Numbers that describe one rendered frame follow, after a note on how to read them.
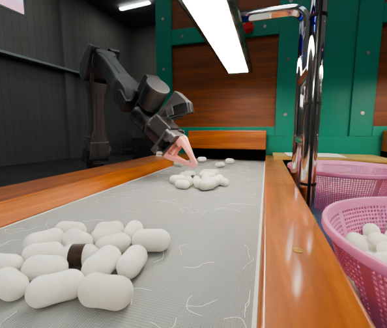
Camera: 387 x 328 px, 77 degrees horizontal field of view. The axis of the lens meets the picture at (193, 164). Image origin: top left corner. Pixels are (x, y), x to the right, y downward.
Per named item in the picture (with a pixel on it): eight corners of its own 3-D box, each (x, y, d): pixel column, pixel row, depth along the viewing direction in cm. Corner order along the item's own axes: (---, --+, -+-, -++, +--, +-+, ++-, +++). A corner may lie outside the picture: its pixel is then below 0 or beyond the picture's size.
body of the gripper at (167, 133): (186, 133, 64) (167, 115, 65) (172, 134, 54) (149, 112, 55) (172, 151, 66) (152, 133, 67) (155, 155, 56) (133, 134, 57)
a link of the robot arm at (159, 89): (180, 95, 57) (158, 64, 62) (148, 91, 51) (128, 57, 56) (160, 130, 64) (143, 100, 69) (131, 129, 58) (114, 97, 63)
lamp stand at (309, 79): (202, 231, 44) (203, -38, 38) (221, 201, 63) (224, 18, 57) (316, 245, 39) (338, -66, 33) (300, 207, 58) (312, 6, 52)
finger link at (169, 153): (209, 153, 62) (183, 130, 64) (202, 157, 56) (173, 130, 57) (193, 172, 64) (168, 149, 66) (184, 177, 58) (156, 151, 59)
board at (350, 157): (273, 159, 79) (273, 155, 79) (272, 155, 93) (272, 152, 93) (393, 163, 70) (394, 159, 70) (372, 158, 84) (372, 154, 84)
